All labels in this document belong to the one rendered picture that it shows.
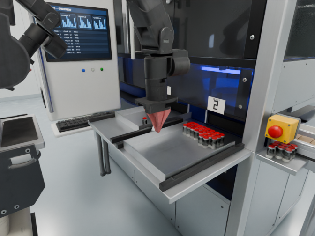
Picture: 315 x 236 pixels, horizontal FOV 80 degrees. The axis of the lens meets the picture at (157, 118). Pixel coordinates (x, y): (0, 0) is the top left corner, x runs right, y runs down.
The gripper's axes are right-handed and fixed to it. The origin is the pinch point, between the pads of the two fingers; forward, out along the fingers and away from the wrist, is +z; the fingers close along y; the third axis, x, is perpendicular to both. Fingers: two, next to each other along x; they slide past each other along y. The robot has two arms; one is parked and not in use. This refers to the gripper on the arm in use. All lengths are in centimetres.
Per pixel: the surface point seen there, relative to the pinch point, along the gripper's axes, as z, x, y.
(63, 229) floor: 101, 83, -28
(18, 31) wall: -64, 544, -3
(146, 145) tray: 14.7, 16.3, 5.9
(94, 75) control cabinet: -5, 89, 13
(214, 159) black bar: 13.6, -7.7, 17.6
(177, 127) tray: 13.4, 19.8, 25.7
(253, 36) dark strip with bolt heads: -24.3, -4.5, 36.8
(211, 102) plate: 1.2, 9.4, 35.9
